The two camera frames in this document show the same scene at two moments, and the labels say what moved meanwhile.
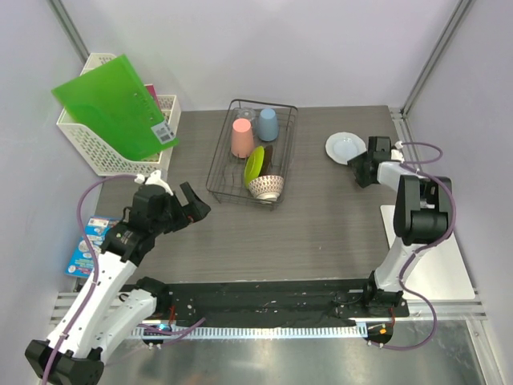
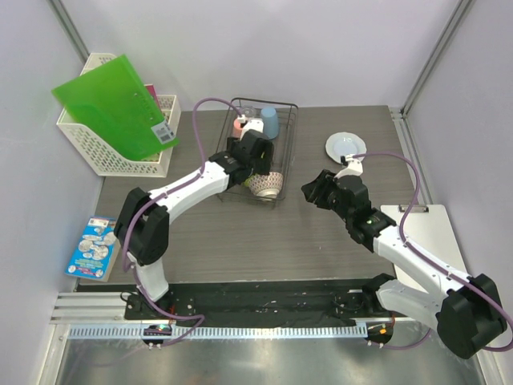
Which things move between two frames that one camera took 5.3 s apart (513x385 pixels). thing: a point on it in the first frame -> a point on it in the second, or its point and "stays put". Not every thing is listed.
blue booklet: x=82 y=262 stays put
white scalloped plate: x=341 y=147 stays put
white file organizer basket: x=103 y=158 stays put
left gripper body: x=174 y=217 -> x=262 y=166
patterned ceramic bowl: x=268 y=187 stays put
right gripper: x=356 y=163 -> x=318 y=189
